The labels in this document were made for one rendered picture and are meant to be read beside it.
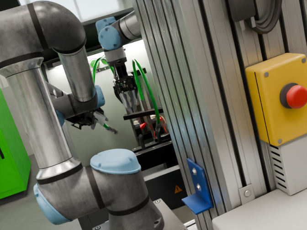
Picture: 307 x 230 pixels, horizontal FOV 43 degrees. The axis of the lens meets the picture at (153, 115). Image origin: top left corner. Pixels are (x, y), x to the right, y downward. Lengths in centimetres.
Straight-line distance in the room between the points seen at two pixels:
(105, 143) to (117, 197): 107
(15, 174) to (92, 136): 239
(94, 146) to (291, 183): 145
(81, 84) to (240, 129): 63
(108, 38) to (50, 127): 40
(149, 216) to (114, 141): 106
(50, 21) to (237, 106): 50
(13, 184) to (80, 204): 341
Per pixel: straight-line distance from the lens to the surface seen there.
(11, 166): 432
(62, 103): 131
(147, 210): 105
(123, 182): 99
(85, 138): 204
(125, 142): 207
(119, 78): 143
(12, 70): 98
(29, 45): 98
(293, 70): 67
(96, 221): 161
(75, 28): 101
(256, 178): 74
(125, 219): 103
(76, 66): 112
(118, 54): 143
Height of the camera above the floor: 162
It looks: 17 degrees down
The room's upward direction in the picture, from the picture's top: 17 degrees counter-clockwise
